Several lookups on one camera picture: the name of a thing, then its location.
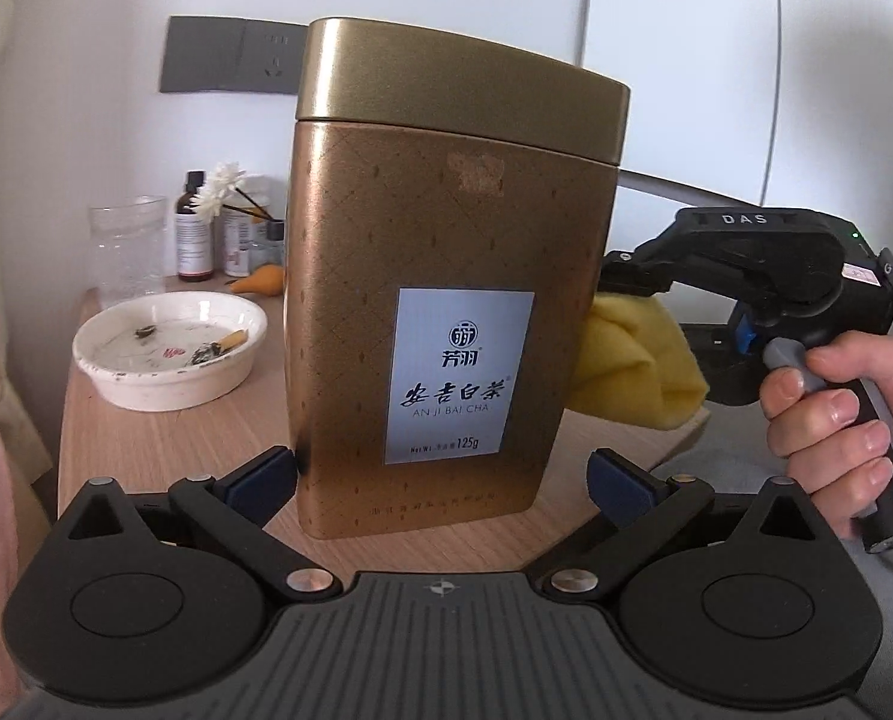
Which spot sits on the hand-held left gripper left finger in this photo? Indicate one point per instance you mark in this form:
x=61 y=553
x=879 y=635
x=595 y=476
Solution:
x=259 y=476

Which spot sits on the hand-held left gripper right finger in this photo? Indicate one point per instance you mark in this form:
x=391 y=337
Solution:
x=622 y=480

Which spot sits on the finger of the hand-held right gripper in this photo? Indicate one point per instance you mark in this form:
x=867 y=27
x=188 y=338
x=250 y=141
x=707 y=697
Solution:
x=637 y=264

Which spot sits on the yellow cloth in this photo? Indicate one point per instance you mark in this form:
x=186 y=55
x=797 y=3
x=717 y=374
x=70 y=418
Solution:
x=633 y=360

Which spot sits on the gold tea tin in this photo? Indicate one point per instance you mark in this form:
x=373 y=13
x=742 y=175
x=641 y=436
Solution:
x=454 y=240

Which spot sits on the person's right hand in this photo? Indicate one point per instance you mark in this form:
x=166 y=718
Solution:
x=828 y=427

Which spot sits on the wooden nightstand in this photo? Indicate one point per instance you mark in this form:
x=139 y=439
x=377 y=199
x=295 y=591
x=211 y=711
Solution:
x=184 y=450

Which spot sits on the cigarette butt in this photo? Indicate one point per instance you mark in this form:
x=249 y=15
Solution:
x=230 y=341

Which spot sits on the white ashtray bowl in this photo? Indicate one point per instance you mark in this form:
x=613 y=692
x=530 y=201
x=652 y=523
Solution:
x=154 y=379

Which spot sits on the orange pear-shaped toy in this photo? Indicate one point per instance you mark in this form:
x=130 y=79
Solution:
x=262 y=281

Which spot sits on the small black-capped bottle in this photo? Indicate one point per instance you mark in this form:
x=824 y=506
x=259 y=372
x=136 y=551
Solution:
x=275 y=244

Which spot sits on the white pill bottle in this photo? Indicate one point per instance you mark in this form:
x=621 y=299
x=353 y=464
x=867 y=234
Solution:
x=240 y=244

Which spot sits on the brown glass bottle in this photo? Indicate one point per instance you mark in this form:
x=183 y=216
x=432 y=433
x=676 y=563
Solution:
x=193 y=240

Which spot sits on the clear glass cup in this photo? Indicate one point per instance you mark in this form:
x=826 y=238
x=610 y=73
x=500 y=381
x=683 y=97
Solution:
x=127 y=255

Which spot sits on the grey wall socket panel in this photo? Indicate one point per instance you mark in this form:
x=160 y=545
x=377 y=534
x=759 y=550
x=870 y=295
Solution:
x=221 y=52

